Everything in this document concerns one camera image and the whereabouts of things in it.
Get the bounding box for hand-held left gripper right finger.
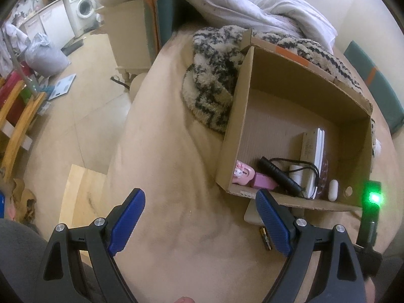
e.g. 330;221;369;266
255;189;367;303

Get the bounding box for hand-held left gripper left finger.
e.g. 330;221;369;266
34;188;146;303

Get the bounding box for gold battery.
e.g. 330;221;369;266
259;226;272;252

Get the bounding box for small white capsule case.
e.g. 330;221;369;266
327;179;339;202

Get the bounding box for black flashlight with strap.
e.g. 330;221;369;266
258;156;319;196

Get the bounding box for brown cardboard box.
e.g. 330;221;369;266
216;28;373;213

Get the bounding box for person's right forearm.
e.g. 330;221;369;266
363;276;379;303

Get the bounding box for white power adapter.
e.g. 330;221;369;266
244;200;264;225

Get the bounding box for small pink box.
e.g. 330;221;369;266
251;172;276;190

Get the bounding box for pink cat toy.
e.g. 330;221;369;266
233;160;256;187

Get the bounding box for person's grey trouser leg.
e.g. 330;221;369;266
0;218;95;303

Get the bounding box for teal cushion orange stripe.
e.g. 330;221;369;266
140;0;184;57
343;40;404;135

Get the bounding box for wooden chair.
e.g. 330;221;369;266
0;80;48;180

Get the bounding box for grey bathroom scale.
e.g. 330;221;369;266
47;73;77;102

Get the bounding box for black and cream fluffy blanket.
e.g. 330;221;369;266
181;25;382;158

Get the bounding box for red storage box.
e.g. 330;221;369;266
0;72;32;127

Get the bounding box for cream wooden cabinet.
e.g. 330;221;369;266
96;0;160;83

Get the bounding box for grey plastic bag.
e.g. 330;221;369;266
24;33;70;78

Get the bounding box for white kitchen cabinets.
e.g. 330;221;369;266
16;0;76;49

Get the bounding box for white hanging cloth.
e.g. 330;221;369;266
0;23;30;76

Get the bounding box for white washing machine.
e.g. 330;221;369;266
63;0;97;37

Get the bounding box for white duvet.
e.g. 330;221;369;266
98;0;338;49

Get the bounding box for black cable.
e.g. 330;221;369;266
110;76;131;90

